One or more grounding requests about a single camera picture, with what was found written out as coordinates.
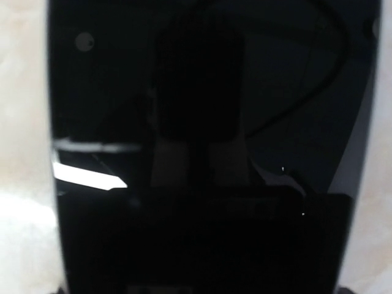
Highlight black phone silver frame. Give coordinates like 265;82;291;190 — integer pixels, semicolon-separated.
48;1;382;293

